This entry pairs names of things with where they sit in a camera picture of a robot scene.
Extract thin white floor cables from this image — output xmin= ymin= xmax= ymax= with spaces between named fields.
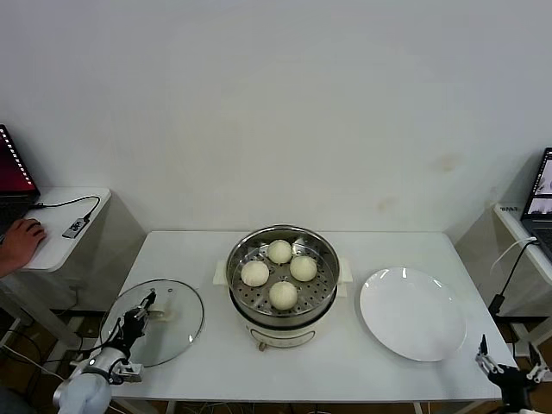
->
xmin=180 ymin=400 xmax=247 ymax=414

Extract cream electric cooker pot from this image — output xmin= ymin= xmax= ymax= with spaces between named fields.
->
xmin=214 ymin=275 xmax=348 ymax=351

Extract black laptop with dark screen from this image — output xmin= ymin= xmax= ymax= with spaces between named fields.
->
xmin=0 ymin=123 xmax=42 ymax=236

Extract white laptop cable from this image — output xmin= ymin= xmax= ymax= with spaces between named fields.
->
xmin=489 ymin=235 xmax=538 ymax=279

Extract white side table with mouse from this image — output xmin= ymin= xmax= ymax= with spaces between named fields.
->
xmin=0 ymin=187 xmax=112 ymax=372

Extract white floor cable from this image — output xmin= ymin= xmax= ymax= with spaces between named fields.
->
xmin=0 ymin=342 xmax=66 ymax=383

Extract white steamed baozi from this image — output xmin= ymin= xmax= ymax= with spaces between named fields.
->
xmin=267 ymin=239 xmax=293 ymax=265
xmin=240 ymin=260 xmax=271 ymax=288
xmin=289 ymin=255 xmax=319 ymax=283
xmin=269 ymin=280 xmax=299 ymax=311

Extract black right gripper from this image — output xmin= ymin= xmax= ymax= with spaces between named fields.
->
xmin=474 ymin=334 xmax=552 ymax=414

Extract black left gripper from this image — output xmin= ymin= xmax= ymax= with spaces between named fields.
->
xmin=116 ymin=291 xmax=157 ymax=346

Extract person's hand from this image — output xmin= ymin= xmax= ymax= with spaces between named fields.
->
xmin=2 ymin=218 xmax=47 ymax=273

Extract round white plate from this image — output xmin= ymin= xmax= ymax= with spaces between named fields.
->
xmin=358 ymin=267 xmax=467 ymax=362

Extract round glass pot lid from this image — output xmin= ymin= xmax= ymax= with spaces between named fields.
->
xmin=98 ymin=279 xmax=205 ymax=368

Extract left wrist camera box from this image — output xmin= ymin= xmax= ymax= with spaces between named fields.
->
xmin=115 ymin=362 xmax=143 ymax=384

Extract grey usb hub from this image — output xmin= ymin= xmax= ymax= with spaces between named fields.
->
xmin=62 ymin=217 xmax=94 ymax=241

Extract laptop showing camera views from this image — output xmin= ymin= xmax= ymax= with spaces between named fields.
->
xmin=519 ymin=147 xmax=552 ymax=264

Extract stainless steel steamer basket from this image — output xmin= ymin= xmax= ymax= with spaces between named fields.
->
xmin=213 ymin=223 xmax=353 ymax=318

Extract black usb hub cable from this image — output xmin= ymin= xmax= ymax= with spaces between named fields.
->
xmin=30 ymin=196 xmax=103 ymax=222

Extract black power cable with adapter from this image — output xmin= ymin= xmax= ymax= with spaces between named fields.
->
xmin=487 ymin=243 xmax=536 ymax=318

